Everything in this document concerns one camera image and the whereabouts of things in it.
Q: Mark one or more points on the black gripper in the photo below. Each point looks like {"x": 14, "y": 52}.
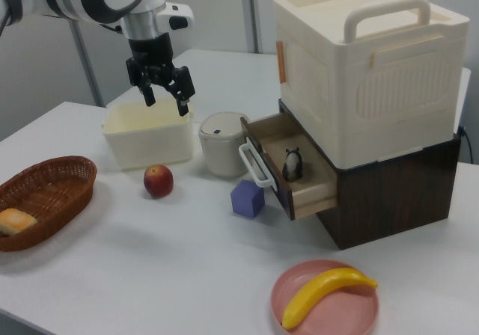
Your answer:
{"x": 149, "y": 56}

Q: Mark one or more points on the cream plastic open bin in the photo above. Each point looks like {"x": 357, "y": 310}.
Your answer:
{"x": 149, "y": 148}

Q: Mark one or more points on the red apple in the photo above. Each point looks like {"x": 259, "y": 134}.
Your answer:
{"x": 159, "y": 181}

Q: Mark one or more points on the brown wicker basket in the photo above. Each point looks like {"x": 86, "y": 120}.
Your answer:
{"x": 75, "y": 185}

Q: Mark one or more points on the purple cube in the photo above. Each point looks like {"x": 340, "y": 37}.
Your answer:
{"x": 245, "y": 200}

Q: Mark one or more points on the small panda figurine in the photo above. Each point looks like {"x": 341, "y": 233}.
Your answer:
{"x": 292, "y": 165}

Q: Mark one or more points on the toy bread loaf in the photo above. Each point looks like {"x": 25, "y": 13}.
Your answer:
{"x": 16, "y": 221}

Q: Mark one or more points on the cream plastic storage box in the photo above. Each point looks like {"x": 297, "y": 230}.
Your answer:
{"x": 393, "y": 88}

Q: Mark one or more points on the dark brown wooden cabinet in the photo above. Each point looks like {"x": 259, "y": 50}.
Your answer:
{"x": 393, "y": 200}

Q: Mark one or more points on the yellow toy banana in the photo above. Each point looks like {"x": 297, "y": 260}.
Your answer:
{"x": 322, "y": 290}

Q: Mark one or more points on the pink plate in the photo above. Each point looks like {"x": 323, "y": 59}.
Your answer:
{"x": 348, "y": 312}

